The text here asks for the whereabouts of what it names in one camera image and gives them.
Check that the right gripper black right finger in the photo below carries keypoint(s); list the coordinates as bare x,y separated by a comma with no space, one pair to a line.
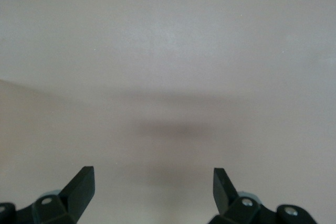
246,209

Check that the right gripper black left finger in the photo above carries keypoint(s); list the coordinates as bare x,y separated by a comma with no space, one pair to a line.
76,195

